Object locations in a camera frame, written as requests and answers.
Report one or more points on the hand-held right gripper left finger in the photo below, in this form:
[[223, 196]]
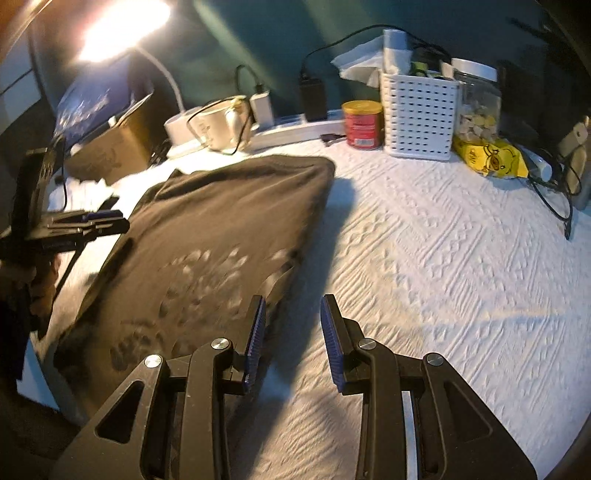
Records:
[[255, 341]]

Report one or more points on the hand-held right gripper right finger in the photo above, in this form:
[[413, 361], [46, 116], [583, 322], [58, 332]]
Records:
[[332, 346]]

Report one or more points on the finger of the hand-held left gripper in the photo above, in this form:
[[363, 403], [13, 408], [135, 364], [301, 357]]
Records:
[[92, 230], [97, 215]]

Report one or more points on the brown t-shirt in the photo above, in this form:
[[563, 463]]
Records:
[[207, 230]]

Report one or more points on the person's left hand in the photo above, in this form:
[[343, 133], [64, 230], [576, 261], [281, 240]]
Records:
[[44, 286]]

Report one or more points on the white cloth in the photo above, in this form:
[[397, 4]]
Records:
[[92, 191]]

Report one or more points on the brown cardboard box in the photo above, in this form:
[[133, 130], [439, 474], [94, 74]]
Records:
[[115, 147]]

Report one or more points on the dark metal clip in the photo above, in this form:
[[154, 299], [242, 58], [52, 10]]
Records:
[[161, 152]]

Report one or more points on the tablet on white stand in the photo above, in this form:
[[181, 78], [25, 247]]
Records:
[[87, 106]]

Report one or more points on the white desk lamp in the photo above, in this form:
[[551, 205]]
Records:
[[178, 127]]

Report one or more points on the white mug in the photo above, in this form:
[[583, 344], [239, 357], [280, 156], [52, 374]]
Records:
[[212, 129]]

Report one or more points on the white power strip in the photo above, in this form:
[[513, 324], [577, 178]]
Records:
[[295, 131]]

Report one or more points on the red can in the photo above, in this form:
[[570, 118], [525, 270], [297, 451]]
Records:
[[362, 129]]

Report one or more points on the black power adapter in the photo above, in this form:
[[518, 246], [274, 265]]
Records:
[[314, 99]]

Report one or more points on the white perforated plastic basket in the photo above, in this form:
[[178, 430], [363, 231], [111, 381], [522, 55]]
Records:
[[418, 115]]

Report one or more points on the yellow duck print bag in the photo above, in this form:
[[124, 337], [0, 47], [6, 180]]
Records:
[[494, 159]]

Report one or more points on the clear jar with white lid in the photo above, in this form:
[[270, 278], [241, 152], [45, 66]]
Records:
[[475, 115]]

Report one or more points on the small white bottle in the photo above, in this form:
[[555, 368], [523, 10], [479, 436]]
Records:
[[542, 170]]

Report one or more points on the white tissue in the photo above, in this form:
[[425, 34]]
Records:
[[360, 62]]

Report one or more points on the stainless steel tumbler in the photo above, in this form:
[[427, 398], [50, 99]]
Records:
[[582, 184]]

